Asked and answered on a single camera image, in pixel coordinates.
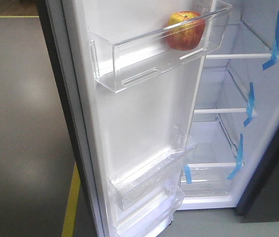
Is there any fridge door with bins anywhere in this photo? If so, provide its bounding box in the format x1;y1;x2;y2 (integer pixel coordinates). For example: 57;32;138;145
35;0;231;237

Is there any red yellow apple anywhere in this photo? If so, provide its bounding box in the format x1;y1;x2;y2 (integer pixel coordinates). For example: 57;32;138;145
166;11;206;51

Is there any dark grey fridge unit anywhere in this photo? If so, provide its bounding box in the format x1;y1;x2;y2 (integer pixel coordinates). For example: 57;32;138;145
235;127;279;223

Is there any clear upper door bin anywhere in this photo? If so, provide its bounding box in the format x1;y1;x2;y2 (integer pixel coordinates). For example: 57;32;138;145
88;0;232;93

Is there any clear door bin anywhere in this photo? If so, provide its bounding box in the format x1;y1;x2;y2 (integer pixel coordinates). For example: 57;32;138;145
88;0;232;93
113;179;184;237
107;125;198;212

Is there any clear middle door bin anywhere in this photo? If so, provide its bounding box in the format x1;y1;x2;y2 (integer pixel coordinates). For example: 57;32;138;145
107;125;198;212

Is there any blue tape strip left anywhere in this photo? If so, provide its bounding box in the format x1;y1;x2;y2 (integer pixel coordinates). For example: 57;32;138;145
183;165;192;184

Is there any blue tape strip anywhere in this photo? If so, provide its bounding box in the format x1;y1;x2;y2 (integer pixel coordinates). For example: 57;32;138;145
183;165;192;184
243;82;255;127
227;133;244;180
262;11;279;70

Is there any clear crisper drawer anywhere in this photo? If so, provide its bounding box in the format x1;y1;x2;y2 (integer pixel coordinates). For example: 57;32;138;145
180;164;234;197

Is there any clear lower door bin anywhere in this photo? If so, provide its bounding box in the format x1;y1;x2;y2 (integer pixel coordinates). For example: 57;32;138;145
113;179;184;237

